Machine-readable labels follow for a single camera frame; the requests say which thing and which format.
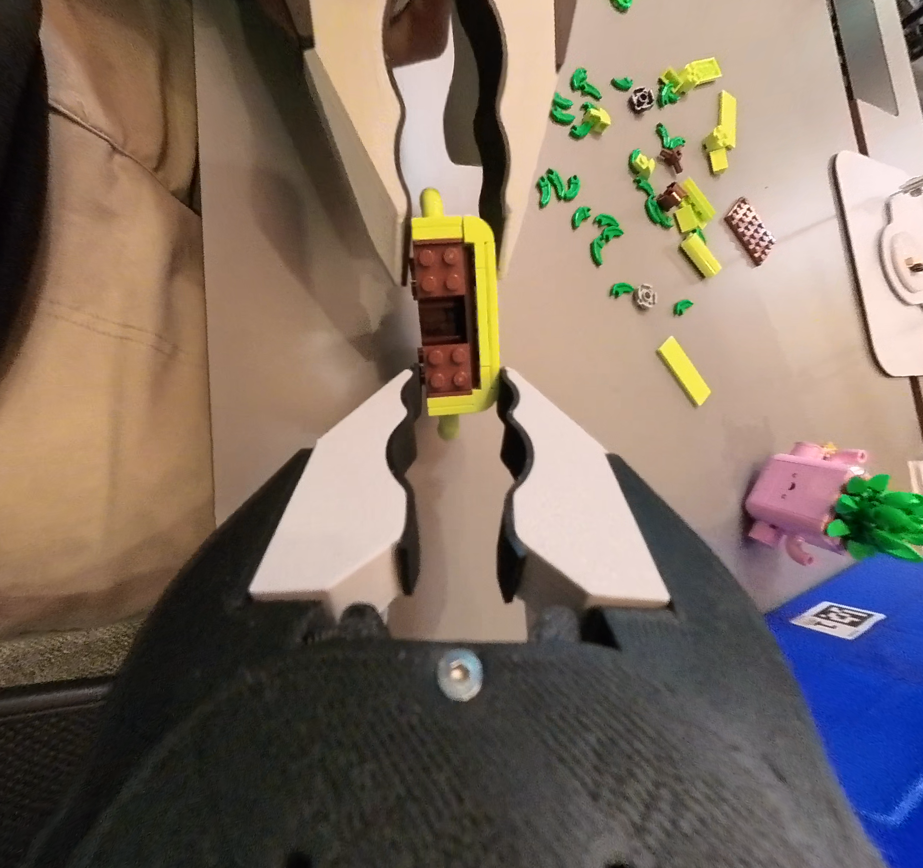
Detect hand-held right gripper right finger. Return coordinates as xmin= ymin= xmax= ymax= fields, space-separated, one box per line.
xmin=496 ymin=366 xmax=673 ymax=613

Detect white book stand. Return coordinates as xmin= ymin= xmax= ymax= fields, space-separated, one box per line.
xmin=833 ymin=150 xmax=923 ymax=378

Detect pile of lime bricks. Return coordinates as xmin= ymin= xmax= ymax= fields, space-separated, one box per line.
xmin=587 ymin=56 xmax=740 ymax=279

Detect lime brown brick figure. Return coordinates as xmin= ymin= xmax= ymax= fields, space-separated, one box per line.
xmin=410 ymin=189 xmax=502 ymax=443

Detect person's tan trousers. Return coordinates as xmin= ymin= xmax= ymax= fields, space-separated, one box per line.
xmin=0 ymin=0 xmax=217 ymax=642

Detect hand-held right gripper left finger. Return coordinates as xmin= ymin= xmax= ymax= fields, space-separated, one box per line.
xmin=249 ymin=366 xmax=423 ymax=607

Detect long lime flat tile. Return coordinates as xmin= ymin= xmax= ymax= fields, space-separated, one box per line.
xmin=656 ymin=336 xmax=711 ymax=407

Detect brown studded plate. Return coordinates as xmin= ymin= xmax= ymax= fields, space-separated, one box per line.
xmin=723 ymin=197 xmax=777 ymax=265

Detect pink brick planter figure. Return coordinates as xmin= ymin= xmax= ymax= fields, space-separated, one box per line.
xmin=744 ymin=441 xmax=923 ymax=566

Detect scattered green leaf pieces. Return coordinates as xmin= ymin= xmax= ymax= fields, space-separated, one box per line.
xmin=536 ymin=67 xmax=697 ymax=317

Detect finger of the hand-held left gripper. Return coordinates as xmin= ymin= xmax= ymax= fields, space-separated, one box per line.
xmin=299 ymin=0 xmax=410 ymax=288
xmin=453 ymin=0 xmax=584 ymax=268

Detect blue storage box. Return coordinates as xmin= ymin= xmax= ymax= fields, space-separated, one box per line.
xmin=764 ymin=558 xmax=923 ymax=868

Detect black mesh chair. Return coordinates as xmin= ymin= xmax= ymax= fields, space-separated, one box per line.
xmin=0 ymin=673 xmax=120 ymax=868

